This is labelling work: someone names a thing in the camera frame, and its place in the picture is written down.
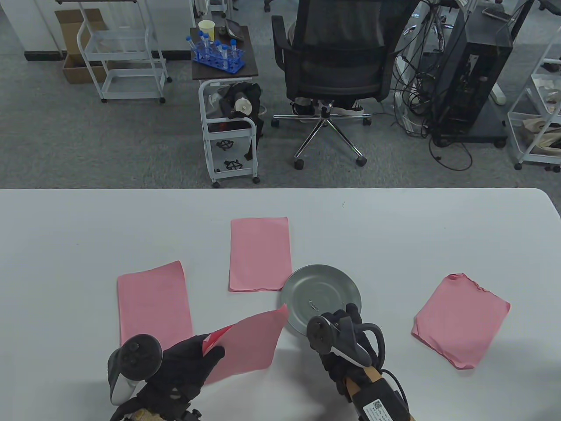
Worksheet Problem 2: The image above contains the person's left hand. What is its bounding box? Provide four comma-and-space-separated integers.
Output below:
131, 333, 226, 412

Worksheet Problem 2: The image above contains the white black controller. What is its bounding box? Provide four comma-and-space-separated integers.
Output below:
306, 314, 387, 369
108, 334, 163, 406

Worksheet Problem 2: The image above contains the brown cardboard box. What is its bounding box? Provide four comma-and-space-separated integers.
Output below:
54, 9, 110, 85

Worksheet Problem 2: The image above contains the black camera cable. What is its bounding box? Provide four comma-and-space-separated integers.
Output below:
380, 368, 410, 408

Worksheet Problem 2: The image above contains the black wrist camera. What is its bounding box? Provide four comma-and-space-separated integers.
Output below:
167, 407, 203, 421
351, 375, 411, 421

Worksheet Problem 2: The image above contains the left white black controller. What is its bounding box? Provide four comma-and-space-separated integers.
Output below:
108, 334, 163, 406

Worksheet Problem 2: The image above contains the white wire shelf cart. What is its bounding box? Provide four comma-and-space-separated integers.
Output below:
77, 0, 172, 104

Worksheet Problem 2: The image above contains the beige cloth bag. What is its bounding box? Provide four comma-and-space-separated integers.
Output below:
524, 116, 561, 150

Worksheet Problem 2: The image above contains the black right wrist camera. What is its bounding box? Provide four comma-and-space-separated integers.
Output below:
351, 375, 411, 421

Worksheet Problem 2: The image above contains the tangle of black cables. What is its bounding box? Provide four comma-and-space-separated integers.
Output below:
392, 44, 474, 171

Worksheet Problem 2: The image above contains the round metal plate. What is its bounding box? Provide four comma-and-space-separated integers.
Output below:
280, 264, 363, 338

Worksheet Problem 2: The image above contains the person's right hand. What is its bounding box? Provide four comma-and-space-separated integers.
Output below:
321, 303, 387, 402

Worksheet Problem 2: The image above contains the right white black controller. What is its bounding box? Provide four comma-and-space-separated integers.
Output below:
306, 314, 387, 369

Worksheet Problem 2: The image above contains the black mesh office chair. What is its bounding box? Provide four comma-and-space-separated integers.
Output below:
270, 0, 393, 171

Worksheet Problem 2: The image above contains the white cart with brown top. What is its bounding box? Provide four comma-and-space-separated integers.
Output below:
191, 25, 263, 188

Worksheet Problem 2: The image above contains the black computer tower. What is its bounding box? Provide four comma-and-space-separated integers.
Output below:
432, 0, 514, 149

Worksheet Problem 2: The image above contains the white metal shelf rack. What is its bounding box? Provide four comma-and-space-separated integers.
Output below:
508, 26, 561, 171

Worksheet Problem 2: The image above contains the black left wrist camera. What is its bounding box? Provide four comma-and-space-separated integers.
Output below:
167, 407, 203, 421

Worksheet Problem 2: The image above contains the blue test tube rack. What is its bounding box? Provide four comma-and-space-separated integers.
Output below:
186, 35, 246, 73

